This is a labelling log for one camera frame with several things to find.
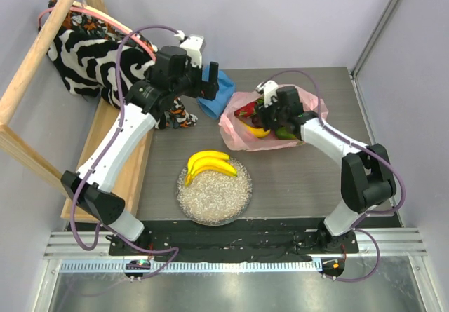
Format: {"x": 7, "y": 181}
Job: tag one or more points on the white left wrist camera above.
{"x": 193, "y": 44}

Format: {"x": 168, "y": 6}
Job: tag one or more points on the wooden rack frame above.
{"x": 50, "y": 119}

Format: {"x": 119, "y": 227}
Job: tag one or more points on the single yellow fake banana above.
{"x": 257, "y": 132}

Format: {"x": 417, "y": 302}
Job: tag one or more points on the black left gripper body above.
{"x": 190, "y": 85}

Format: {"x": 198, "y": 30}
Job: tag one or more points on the speckled round plate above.
{"x": 214, "y": 199}

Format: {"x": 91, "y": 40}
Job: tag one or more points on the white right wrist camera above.
{"x": 268, "y": 90}

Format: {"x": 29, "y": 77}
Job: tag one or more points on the blue bucket hat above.
{"x": 214, "y": 108}

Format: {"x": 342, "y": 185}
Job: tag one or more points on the pink hanger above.
{"x": 93, "y": 22}

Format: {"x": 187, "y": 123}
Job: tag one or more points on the green orange fake mango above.
{"x": 282, "y": 134}

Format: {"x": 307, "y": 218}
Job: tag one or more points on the yellow fake banana bunch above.
{"x": 208, "y": 160}

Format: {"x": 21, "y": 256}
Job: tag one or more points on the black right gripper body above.
{"x": 266, "y": 116}

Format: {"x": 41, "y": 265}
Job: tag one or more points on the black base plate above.
{"x": 244, "y": 240}

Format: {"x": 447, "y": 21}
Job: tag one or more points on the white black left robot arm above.
{"x": 90, "y": 187}

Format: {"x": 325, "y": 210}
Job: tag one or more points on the red fake dragon fruit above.
{"x": 249, "y": 110}

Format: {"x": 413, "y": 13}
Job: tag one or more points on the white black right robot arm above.
{"x": 366, "y": 180}

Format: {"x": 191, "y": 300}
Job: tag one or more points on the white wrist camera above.
{"x": 268, "y": 90}
{"x": 193, "y": 44}

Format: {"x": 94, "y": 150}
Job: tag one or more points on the pink plastic bag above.
{"x": 237, "y": 138}

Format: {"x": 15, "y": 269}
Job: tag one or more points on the black white orange patterned cloth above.
{"x": 87, "y": 64}

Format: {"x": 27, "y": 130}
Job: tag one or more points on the aluminium rail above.
{"x": 375, "y": 243}

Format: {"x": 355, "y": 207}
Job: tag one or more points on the aluminium corner post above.
{"x": 382, "y": 23}

